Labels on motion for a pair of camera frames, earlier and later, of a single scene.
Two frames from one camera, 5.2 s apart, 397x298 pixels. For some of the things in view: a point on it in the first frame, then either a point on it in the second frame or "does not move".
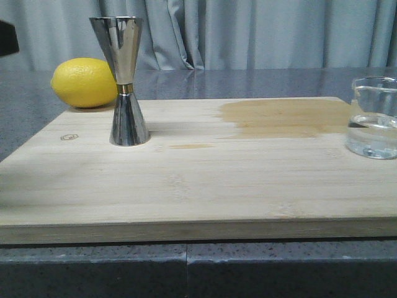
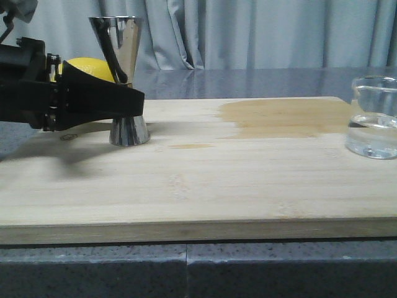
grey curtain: [211, 35] does not move
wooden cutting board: [214, 169] does not move
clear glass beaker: [372, 132] does not move
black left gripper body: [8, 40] → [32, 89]
